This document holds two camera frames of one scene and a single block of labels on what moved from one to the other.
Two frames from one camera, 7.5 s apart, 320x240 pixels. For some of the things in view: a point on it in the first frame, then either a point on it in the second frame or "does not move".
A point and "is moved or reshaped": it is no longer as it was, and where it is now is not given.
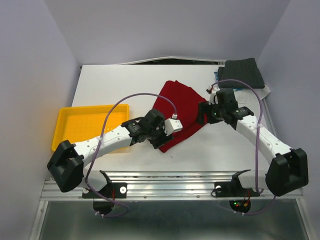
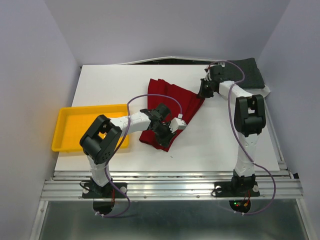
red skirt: [187, 101] is moved or reshaped
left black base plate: [111, 190] does not move
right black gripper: [204, 107] -> [202, 92]
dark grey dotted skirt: [246, 70] does not move
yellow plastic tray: [77, 124] does not move
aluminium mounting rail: [163, 186] does not move
